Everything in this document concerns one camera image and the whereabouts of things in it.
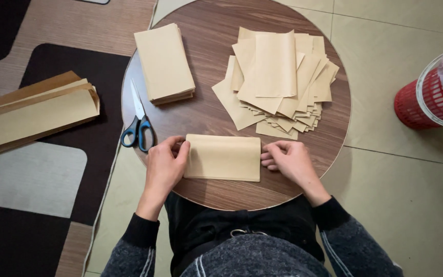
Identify person's right hand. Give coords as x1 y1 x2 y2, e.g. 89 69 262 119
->
260 140 320 193

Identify person's left hand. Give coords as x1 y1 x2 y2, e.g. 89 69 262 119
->
144 135 191 198

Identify brown paper bundle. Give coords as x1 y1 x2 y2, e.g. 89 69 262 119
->
183 134 261 182

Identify loose pile of brown sheets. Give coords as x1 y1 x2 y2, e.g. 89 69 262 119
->
212 27 340 141

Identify round wooden table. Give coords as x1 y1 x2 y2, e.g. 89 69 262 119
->
121 0 352 212

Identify blue and black scissors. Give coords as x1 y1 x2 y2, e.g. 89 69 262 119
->
120 78 155 153

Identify neat stack of brown envelopes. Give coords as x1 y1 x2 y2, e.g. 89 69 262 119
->
134 23 196 106

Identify red plastic waste basket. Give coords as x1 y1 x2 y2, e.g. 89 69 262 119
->
394 54 443 132

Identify brown patterned rug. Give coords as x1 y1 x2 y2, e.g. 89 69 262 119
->
0 0 158 277

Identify folded large brown paper sheets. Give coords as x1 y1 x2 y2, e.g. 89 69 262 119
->
0 70 100 161

